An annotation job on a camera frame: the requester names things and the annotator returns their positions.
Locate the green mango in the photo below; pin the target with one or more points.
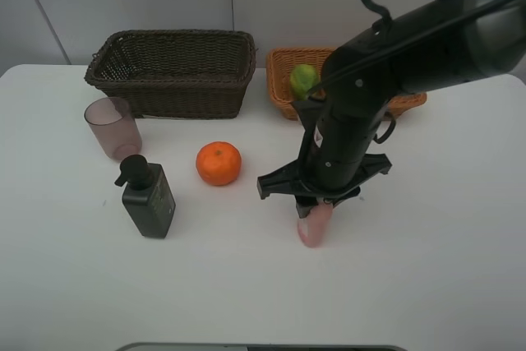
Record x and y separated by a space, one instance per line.
302 78

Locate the pink bottle white cap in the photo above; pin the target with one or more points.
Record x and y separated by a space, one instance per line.
312 227

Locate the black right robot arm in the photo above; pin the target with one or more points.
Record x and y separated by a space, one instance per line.
444 43

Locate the black pump bottle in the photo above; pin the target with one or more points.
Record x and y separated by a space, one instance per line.
147 196

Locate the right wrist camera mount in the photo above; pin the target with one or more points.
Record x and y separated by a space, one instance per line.
310 112

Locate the dark brown wicker basket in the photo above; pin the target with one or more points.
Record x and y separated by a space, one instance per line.
189 74

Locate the purple translucent cup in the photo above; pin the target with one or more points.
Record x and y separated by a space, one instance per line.
114 127

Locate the light brown wicker basket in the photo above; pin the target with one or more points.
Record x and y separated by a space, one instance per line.
284 65

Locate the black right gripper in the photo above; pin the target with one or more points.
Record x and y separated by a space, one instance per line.
287 180

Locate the orange tangerine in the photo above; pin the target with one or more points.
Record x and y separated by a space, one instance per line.
219 163

